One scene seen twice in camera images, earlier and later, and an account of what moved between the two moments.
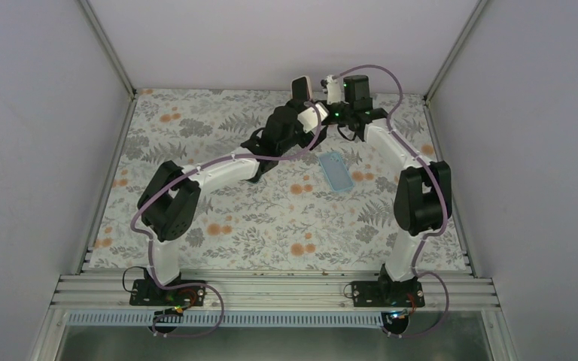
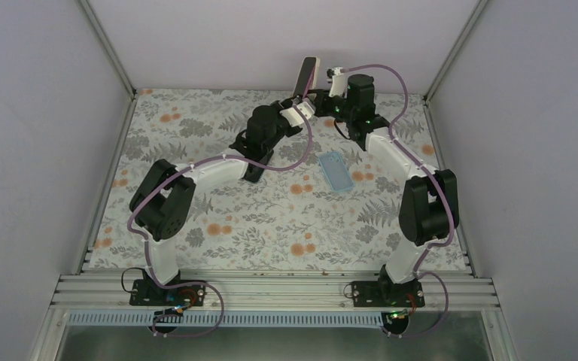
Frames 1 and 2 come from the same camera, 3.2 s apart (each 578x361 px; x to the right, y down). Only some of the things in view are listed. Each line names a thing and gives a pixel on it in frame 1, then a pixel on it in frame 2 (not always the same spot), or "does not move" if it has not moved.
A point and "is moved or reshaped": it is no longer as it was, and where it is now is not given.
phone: [336, 171] does not move
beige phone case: [308, 84] -> [317, 71]
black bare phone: [299, 89] is moved or reshaped
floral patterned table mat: [327, 202] does not move
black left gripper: [314, 141] -> [294, 130]
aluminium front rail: [277, 292] does not move
